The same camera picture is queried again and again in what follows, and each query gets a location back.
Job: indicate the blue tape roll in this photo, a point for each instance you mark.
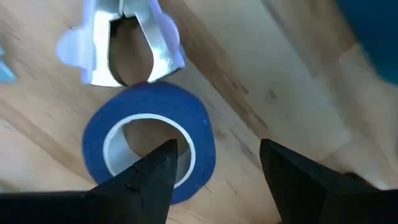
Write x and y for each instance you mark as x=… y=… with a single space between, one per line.
x=149 y=99

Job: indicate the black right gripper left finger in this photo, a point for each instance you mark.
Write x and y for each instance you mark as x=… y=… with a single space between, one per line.
x=146 y=186

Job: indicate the teal plastic bin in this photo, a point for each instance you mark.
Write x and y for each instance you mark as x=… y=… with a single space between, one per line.
x=373 y=31

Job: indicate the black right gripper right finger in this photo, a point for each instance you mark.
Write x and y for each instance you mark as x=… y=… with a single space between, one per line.
x=311 y=193

